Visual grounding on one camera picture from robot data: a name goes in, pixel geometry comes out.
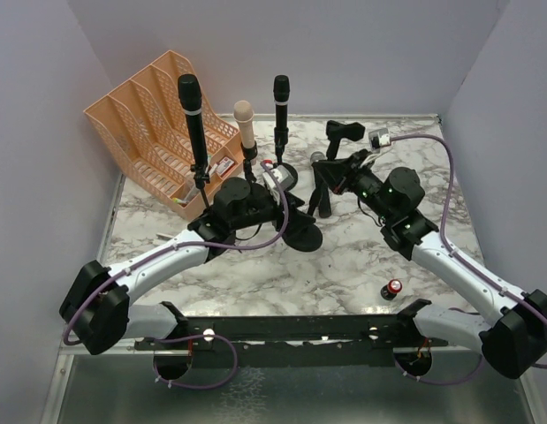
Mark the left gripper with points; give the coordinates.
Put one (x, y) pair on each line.
(289, 211)

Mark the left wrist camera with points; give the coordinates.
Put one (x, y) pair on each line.
(283, 175)

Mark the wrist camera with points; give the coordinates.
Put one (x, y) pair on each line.
(283, 175)
(379, 139)

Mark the black microphone white band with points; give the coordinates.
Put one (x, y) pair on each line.
(190, 98)

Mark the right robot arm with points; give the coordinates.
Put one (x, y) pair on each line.
(510, 331)

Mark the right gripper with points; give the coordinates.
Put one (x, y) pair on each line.
(336, 170)

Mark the peach plastic file organizer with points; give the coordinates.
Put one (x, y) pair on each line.
(143, 125)

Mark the red black small bottle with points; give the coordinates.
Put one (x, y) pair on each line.
(391, 290)

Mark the black microphone silver grille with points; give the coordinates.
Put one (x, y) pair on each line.
(320, 198)

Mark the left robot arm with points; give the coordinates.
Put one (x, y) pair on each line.
(97, 307)

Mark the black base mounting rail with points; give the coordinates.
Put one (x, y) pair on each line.
(313, 340)

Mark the small white clip piece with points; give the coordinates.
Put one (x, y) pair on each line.
(162, 238)

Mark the peach pink microphone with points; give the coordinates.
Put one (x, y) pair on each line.
(243, 114)

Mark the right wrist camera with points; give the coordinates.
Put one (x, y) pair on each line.
(379, 139)

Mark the red white staples box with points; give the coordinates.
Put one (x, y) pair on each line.
(224, 165)

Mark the black tripod microphone stand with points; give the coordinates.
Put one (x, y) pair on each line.
(201, 179)

